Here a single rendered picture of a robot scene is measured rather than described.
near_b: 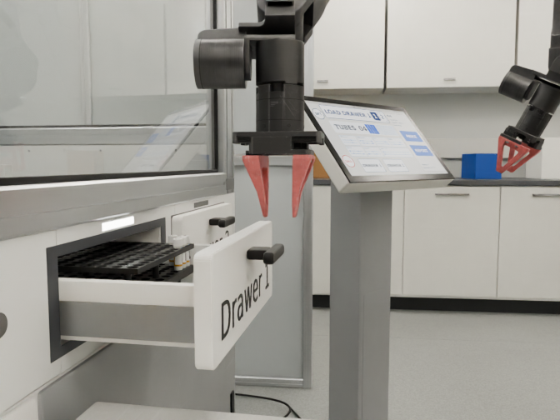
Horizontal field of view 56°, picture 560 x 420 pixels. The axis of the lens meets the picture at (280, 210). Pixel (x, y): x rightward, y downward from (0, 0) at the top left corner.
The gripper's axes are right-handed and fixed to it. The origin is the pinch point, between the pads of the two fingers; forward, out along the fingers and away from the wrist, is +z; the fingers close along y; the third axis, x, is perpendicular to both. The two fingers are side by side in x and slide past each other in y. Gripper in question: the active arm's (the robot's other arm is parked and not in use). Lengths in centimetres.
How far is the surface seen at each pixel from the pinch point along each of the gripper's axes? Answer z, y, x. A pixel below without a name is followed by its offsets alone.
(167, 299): 7.6, 8.7, 14.8
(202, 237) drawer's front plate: 6.8, 17.2, -24.4
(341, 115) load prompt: -20, -4, -92
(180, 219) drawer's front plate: 2.9, 17.7, -15.1
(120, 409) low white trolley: 19.5, 14.4, 13.5
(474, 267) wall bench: 61, -86, -300
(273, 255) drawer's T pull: 4.5, -0.2, 5.8
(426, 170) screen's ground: -4, -29, -103
